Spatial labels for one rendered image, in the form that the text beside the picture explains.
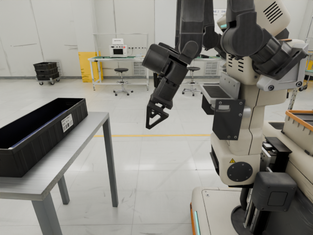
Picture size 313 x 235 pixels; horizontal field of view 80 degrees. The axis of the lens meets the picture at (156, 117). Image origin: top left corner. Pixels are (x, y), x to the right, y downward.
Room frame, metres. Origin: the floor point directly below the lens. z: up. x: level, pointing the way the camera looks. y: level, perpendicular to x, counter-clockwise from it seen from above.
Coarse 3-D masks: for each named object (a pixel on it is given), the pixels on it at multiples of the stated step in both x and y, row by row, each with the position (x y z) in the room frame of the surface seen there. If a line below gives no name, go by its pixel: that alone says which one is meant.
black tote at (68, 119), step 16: (32, 112) 0.85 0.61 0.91; (48, 112) 0.97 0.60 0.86; (64, 112) 0.84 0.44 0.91; (80, 112) 0.99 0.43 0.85; (0, 128) 0.66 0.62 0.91; (16, 128) 0.73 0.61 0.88; (32, 128) 0.82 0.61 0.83; (48, 128) 0.70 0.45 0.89; (64, 128) 0.81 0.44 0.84; (0, 144) 0.64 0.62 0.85; (32, 144) 0.59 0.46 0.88; (48, 144) 0.68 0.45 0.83; (0, 160) 0.51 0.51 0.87; (16, 160) 0.51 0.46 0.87; (32, 160) 0.57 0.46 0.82; (0, 176) 0.51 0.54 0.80; (16, 176) 0.51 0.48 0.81
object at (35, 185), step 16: (96, 112) 1.12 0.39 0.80; (80, 128) 0.89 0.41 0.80; (96, 128) 0.91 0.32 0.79; (64, 144) 0.73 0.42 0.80; (80, 144) 0.73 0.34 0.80; (48, 160) 0.61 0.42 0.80; (64, 160) 0.61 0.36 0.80; (112, 160) 1.10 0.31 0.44; (32, 176) 0.51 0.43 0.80; (48, 176) 0.51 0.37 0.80; (112, 176) 1.09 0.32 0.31; (0, 192) 0.44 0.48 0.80; (16, 192) 0.44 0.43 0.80; (32, 192) 0.44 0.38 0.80; (48, 192) 0.47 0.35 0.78; (64, 192) 1.12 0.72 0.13; (112, 192) 1.10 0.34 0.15; (48, 208) 0.45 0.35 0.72; (48, 224) 0.44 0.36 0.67
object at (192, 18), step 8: (184, 0) 0.52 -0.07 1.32; (192, 0) 0.52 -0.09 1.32; (200, 0) 0.52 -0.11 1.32; (184, 8) 0.52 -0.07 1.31; (192, 8) 0.52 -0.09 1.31; (200, 8) 0.52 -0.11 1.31; (184, 16) 0.52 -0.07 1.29; (192, 16) 0.52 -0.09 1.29; (200, 16) 0.51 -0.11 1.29; (184, 24) 0.51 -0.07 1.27; (192, 24) 0.51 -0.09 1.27; (200, 24) 0.51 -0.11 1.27; (184, 32) 0.51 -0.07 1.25; (192, 32) 0.51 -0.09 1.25; (200, 32) 0.51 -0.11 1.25; (184, 40) 0.51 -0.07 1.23; (192, 40) 0.51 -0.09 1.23; (200, 40) 0.51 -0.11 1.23; (200, 48) 0.51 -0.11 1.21
